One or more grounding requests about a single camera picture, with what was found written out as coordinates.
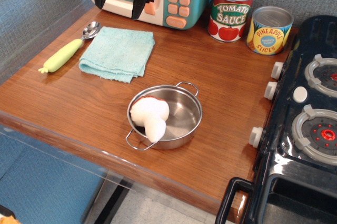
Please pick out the white plush mushroom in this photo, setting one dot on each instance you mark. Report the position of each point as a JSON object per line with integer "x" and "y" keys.
{"x": 151, "y": 113}

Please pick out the upper white stove knob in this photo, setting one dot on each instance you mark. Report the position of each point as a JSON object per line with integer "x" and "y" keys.
{"x": 277, "y": 69}

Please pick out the middle white stove knob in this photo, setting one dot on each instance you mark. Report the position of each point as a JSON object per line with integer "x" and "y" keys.
{"x": 270, "y": 90}

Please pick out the black toy stove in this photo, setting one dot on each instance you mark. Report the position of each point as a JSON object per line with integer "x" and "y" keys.
{"x": 295, "y": 166}

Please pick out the stainless steel pot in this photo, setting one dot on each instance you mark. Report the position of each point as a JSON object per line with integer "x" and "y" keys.
{"x": 185, "y": 115}

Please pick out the light blue cloth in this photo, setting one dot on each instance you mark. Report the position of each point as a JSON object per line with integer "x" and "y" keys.
{"x": 118, "y": 54}

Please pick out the pineapple slices can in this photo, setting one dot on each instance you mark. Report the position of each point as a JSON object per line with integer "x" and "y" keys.
{"x": 269, "y": 30}

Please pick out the spoon with green handle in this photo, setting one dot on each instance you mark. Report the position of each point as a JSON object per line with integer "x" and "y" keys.
{"x": 63, "y": 55}

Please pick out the white stove knob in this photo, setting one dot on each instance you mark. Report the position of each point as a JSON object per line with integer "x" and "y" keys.
{"x": 270, "y": 90}
{"x": 255, "y": 136}
{"x": 277, "y": 69}

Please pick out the tomato sauce can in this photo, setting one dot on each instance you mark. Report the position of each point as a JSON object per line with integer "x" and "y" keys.
{"x": 228, "y": 19}

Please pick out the lower white stove knob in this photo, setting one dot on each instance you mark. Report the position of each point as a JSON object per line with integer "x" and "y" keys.
{"x": 255, "y": 136}

